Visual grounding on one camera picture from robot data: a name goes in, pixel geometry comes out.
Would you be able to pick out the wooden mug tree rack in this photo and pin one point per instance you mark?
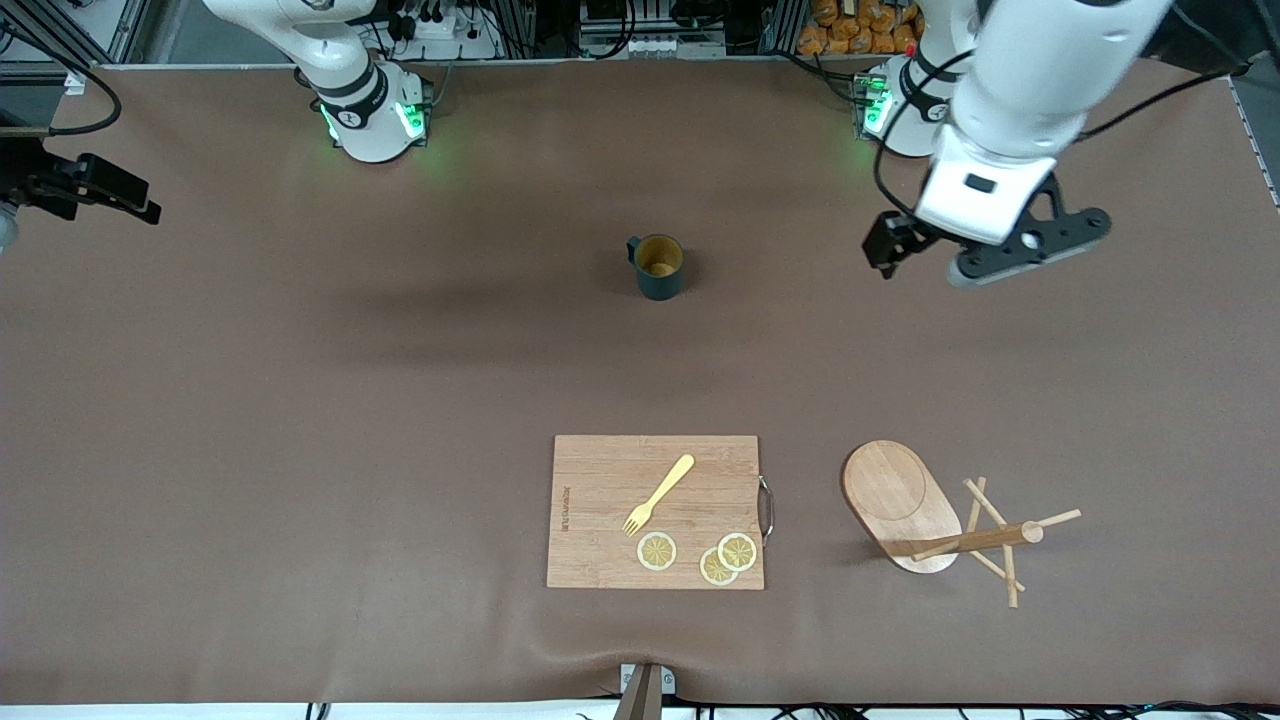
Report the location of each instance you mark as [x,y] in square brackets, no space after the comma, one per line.
[890,490]

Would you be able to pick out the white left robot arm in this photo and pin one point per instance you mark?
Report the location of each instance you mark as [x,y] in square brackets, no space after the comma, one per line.
[1030,80]

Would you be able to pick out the brown table mat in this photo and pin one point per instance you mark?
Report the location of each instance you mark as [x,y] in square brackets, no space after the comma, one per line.
[300,550]

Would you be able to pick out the gray camera mount post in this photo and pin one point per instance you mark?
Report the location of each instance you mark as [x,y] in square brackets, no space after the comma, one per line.
[643,695]

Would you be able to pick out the teal cup yellow inside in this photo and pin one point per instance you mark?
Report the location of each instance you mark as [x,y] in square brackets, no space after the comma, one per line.
[660,275]

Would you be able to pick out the yellow plastic fork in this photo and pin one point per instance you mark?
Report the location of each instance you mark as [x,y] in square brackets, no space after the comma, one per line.
[660,492]

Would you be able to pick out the lemon slice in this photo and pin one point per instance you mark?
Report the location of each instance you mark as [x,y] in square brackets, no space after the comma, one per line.
[738,551]
[712,572]
[657,551]

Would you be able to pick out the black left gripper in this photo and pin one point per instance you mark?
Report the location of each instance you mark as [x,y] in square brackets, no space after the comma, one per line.
[893,240]

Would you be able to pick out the bamboo cutting board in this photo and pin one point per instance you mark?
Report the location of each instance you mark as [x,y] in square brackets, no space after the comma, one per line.
[600,520]

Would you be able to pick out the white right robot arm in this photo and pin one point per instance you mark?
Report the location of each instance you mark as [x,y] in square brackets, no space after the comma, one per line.
[375,120]

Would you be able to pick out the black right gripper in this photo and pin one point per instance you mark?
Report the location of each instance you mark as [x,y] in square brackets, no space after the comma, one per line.
[50,184]

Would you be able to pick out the white terminal block row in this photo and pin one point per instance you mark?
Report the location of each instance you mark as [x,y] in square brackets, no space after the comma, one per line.
[655,46]

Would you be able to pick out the white power strip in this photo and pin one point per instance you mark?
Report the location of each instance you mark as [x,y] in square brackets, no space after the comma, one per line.
[445,35]

